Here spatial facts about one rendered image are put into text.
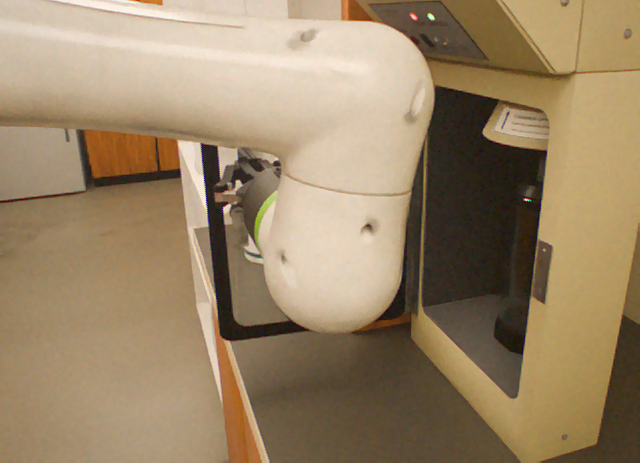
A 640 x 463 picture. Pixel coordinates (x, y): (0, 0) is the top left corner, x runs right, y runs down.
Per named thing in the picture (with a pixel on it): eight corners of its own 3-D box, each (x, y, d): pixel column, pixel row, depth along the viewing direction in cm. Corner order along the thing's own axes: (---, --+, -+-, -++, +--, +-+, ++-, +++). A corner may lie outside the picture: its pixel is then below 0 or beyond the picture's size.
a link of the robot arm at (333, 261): (274, 364, 41) (411, 357, 44) (297, 194, 37) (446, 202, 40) (238, 282, 53) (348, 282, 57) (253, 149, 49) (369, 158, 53)
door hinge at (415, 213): (411, 310, 96) (418, 70, 82) (418, 317, 94) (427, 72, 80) (402, 311, 96) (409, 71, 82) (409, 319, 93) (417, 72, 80)
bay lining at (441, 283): (546, 282, 99) (571, 75, 87) (668, 361, 76) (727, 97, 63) (420, 306, 93) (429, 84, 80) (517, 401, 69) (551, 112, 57)
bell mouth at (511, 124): (563, 119, 82) (568, 80, 80) (665, 144, 66) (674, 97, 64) (456, 128, 77) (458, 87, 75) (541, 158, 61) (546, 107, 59)
